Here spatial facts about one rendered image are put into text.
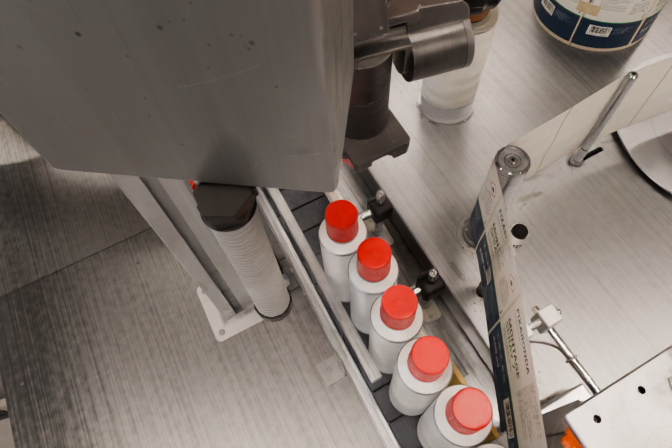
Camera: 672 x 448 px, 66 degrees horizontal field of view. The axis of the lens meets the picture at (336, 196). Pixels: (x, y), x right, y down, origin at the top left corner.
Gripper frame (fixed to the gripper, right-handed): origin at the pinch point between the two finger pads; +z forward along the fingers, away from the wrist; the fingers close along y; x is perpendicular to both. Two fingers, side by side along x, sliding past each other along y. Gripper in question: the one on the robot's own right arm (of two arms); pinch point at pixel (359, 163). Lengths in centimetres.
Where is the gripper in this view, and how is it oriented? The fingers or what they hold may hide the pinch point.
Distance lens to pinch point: 62.3
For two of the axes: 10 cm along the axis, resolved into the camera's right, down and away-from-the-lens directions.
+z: 0.4, 4.8, 8.8
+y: -4.6, -7.7, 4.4
